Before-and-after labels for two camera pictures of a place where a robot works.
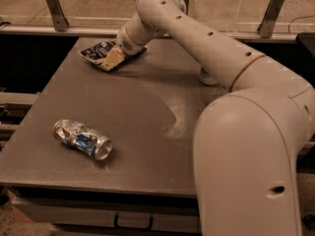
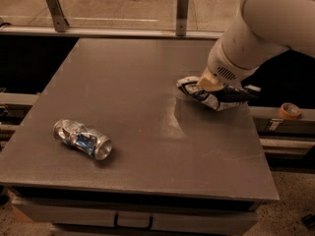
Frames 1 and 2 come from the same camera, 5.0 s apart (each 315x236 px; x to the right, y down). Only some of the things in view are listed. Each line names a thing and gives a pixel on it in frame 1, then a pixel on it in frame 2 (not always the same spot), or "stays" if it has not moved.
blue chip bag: (97, 52) → (220, 98)
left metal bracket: (59, 21) stays
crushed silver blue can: (92, 142) stays
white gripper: (126, 42) → (223, 66)
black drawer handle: (131, 227) stays
